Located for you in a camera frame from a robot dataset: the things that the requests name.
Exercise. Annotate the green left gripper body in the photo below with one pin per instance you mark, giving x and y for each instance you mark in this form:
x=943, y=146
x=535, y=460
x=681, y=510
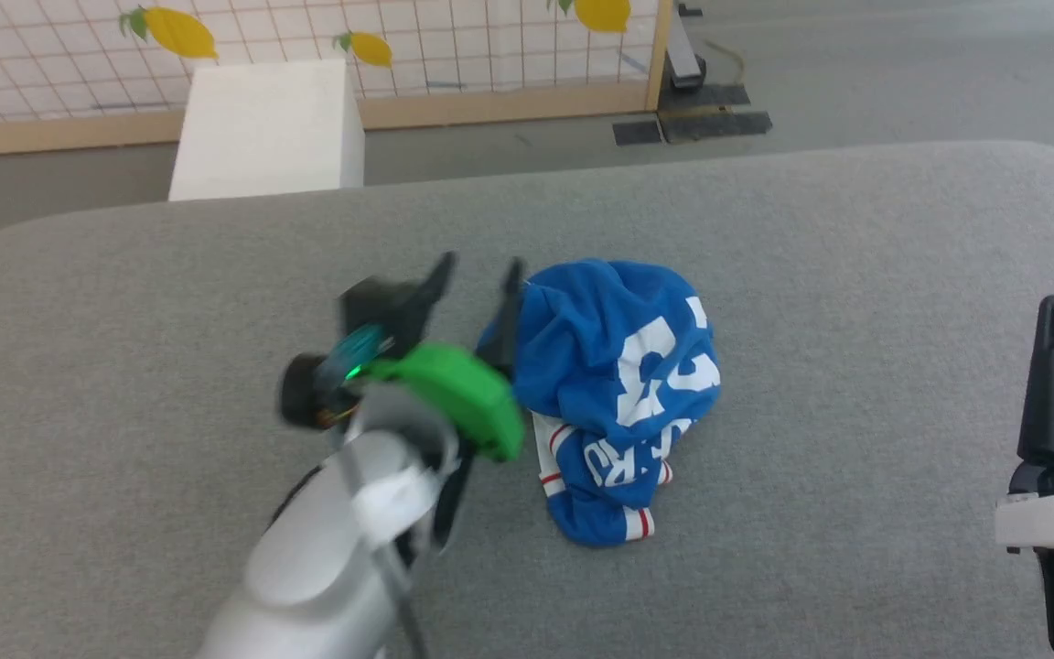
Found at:
x=454, y=389

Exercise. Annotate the blue white sports jersey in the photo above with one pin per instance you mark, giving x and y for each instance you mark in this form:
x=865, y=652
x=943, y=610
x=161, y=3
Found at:
x=600, y=366

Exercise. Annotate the grey fabric sofa cushion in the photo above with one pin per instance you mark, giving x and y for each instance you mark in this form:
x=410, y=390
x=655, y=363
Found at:
x=856, y=366

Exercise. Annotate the white label tape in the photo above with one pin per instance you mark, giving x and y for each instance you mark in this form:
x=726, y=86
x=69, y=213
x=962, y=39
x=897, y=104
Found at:
x=394, y=503

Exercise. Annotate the large black floor plate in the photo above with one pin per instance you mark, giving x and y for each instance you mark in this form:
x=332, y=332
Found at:
x=715, y=114

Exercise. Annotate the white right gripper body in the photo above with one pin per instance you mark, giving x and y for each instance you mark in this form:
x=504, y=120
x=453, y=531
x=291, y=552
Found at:
x=1053, y=522

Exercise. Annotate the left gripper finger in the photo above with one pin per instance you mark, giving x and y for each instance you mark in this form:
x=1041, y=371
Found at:
x=506, y=329
x=419, y=316

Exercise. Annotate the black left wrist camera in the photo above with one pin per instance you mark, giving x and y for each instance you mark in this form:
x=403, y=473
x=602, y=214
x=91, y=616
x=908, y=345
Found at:
x=370, y=302

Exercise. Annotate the small black floor plate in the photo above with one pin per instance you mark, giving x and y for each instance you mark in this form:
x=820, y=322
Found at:
x=638, y=133

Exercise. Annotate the white box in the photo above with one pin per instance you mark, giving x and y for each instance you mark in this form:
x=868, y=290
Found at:
x=266, y=128

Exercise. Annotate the grey metal stand beam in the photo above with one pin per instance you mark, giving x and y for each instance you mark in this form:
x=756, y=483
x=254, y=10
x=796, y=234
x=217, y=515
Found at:
x=682, y=55

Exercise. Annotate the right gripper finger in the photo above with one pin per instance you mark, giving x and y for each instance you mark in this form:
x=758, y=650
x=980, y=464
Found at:
x=1051, y=403

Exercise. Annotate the black cylindrical wrist motor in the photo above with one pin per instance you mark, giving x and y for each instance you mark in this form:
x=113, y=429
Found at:
x=301, y=392

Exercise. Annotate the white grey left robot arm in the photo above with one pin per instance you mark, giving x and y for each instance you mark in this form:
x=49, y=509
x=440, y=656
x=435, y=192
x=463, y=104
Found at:
x=317, y=558

